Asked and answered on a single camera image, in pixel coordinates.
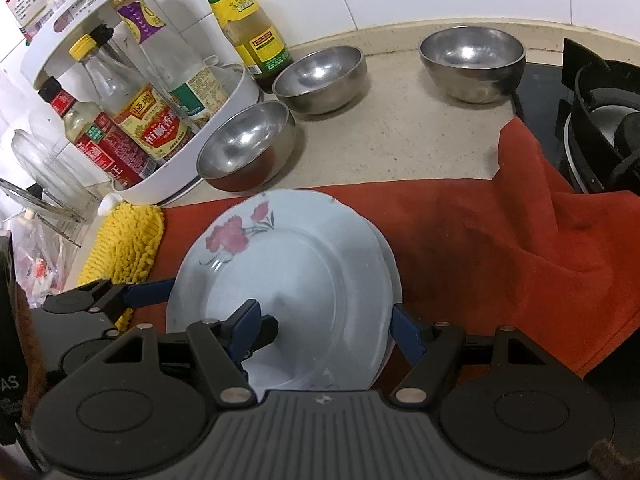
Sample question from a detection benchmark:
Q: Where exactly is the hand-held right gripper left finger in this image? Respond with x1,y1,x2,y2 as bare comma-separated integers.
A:
95,300,263,406

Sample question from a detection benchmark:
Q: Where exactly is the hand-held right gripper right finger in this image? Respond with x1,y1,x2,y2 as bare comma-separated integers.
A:
390,304,556,405

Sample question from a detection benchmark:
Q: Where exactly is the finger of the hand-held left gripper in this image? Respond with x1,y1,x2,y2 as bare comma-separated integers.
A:
242,315,280,361
42,280,173,331

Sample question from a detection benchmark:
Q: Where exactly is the white floral plate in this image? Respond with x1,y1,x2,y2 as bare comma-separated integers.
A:
167,192,396,391
380,240,405,361
367,220,399,378

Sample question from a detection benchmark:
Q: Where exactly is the stainless steel bowl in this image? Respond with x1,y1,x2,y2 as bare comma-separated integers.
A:
419,25,527,105
271,46,366,115
196,101,297,193

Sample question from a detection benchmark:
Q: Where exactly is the person's right forearm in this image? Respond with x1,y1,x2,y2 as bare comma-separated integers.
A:
589,439,640,480

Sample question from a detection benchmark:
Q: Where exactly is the person's left forearm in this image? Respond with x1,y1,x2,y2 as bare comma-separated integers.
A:
14,282,48,416

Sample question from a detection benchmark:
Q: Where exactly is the yellow chenille mat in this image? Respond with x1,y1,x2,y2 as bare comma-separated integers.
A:
77,202,166,331

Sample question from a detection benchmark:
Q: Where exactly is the red cloth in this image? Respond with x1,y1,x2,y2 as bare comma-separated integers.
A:
127,117,640,382

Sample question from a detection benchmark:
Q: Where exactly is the clear plastic bag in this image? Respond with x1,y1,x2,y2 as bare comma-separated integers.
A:
10,220,71,307

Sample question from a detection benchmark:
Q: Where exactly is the red label soy sauce bottle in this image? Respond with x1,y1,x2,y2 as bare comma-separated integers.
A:
39,76,151,191

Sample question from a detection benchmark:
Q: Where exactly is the yellow cap vinegar bottle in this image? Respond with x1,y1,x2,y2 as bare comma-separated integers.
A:
69,35,196,166

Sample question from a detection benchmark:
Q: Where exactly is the white two-tier spice rack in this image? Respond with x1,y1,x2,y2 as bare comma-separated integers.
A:
27,0,262,206

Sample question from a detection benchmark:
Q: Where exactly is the purple label clear bottle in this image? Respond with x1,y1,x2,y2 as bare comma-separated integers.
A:
112,0,226,128

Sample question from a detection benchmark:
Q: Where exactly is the black gas stove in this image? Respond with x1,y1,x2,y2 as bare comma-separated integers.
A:
511,37,640,196

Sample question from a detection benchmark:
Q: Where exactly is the green label oil bottle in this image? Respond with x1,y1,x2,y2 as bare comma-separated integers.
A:
187,0,295,93

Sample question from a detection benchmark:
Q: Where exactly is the red print seasoning packet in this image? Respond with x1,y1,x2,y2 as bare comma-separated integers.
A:
5,0,56,41

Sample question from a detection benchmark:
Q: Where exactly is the wire lid rack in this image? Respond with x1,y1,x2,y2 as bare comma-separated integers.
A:
50,200,101,250

